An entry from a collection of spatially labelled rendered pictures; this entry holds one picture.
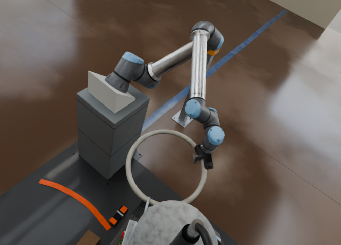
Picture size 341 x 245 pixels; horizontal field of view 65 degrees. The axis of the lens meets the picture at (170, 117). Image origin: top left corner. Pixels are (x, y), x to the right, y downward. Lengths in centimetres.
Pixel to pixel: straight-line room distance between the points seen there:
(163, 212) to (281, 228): 236
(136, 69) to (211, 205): 152
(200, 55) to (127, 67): 61
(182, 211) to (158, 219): 7
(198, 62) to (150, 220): 102
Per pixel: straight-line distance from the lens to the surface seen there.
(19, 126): 306
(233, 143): 328
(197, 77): 148
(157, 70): 198
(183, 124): 319
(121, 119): 197
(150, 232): 72
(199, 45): 160
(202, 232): 54
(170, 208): 75
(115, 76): 197
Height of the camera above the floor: 235
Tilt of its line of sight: 47 degrees down
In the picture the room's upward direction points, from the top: 20 degrees clockwise
